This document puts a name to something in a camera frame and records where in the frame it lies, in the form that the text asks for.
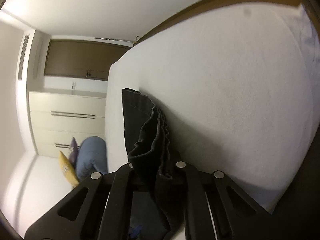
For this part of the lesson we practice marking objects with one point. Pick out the black denim pants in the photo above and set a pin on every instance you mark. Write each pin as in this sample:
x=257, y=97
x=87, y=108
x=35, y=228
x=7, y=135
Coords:
x=158, y=212

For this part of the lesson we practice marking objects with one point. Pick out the white bed mattress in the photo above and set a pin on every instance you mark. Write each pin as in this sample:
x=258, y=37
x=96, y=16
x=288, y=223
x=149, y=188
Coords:
x=239, y=87

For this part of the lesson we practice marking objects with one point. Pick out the purple cushion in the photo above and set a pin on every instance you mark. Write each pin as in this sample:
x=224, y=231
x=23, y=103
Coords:
x=73, y=151

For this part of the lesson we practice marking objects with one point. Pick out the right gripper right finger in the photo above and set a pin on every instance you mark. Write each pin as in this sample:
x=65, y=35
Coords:
x=197, y=218

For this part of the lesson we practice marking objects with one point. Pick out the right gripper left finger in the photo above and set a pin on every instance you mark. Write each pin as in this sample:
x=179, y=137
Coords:
x=116, y=218

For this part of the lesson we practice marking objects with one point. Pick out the brown wooden door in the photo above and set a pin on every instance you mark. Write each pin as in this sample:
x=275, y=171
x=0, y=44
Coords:
x=82, y=59

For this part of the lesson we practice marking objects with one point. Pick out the white wardrobe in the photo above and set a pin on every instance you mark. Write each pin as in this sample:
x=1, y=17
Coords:
x=57, y=116

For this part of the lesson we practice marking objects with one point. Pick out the blue rolled duvet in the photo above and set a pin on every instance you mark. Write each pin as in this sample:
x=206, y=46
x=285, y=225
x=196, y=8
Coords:
x=91, y=157

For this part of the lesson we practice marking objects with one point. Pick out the yellow cushion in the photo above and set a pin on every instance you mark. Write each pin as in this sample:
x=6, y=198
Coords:
x=68, y=170

